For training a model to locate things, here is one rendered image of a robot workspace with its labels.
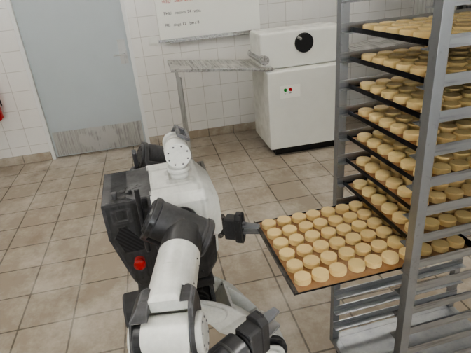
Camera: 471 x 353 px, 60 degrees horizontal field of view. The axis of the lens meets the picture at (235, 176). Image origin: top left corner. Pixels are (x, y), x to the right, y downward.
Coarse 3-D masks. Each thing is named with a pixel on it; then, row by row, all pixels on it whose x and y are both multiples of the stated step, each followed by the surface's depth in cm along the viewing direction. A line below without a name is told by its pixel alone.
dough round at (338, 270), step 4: (332, 264) 122; (336, 264) 122; (340, 264) 122; (332, 268) 120; (336, 268) 120; (340, 268) 120; (344, 268) 120; (332, 272) 120; (336, 272) 119; (340, 272) 119; (344, 272) 119; (336, 276) 119; (340, 276) 119
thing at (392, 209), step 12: (360, 180) 150; (360, 192) 146; (372, 192) 141; (384, 192) 143; (372, 204) 138; (384, 204) 133; (396, 204) 137; (396, 216) 126; (432, 216) 128; (444, 216) 124; (456, 216) 124; (468, 216) 123; (432, 228) 121
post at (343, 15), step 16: (336, 32) 133; (336, 48) 135; (336, 64) 137; (336, 80) 138; (336, 96) 141; (336, 112) 143; (336, 128) 145; (336, 144) 147; (336, 160) 150; (336, 176) 152; (336, 192) 155; (336, 288) 175; (336, 304) 179; (336, 320) 184; (336, 336) 188
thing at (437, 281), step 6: (468, 270) 127; (444, 276) 126; (450, 276) 126; (456, 276) 127; (462, 276) 128; (468, 276) 128; (420, 282) 124; (426, 282) 125; (432, 282) 125; (438, 282) 126; (444, 282) 127; (450, 282) 128; (420, 288) 125; (426, 288) 126
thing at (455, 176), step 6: (444, 174) 109; (450, 174) 110; (456, 174) 110; (462, 174) 111; (468, 174) 111; (432, 180) 109; (438, 180) 109; (444, 180) 110; (450, 180) 110; (456, 180) 111; (462, 180) 112; (408, 186) 110
